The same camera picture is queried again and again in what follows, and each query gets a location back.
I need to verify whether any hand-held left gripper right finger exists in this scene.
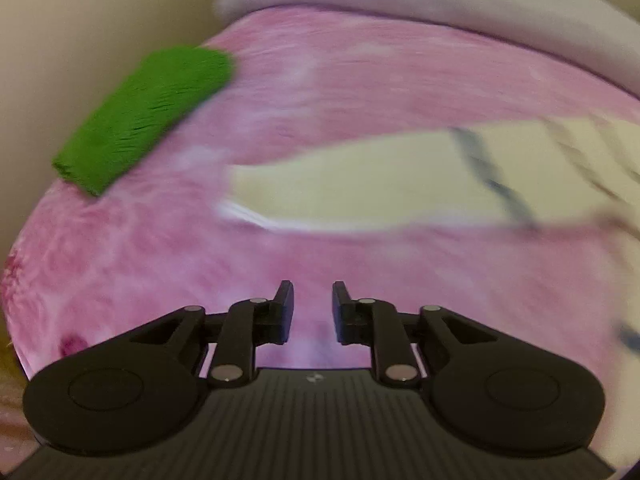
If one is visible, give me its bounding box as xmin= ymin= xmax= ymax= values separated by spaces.
xmin=332 ymin=281 xmax=538 ymax=388

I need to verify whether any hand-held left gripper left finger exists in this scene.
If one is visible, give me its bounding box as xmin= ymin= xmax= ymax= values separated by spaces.
xmin=90 ymin=280 xmax=295 ymax=388

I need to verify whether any pink floral blanket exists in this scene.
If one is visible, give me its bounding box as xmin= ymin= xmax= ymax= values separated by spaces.
xmin=2 ymin=5 xmax=640 ymax=461

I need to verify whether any cream striped garment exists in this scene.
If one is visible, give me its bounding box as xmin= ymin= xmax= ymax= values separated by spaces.
xmin=220 ymin=115 xmax=640 ymax=233

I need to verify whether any folded green cloth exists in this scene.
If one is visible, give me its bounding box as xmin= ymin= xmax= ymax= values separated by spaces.
xmin=51 ymin=46 xmax=236 ymax=198

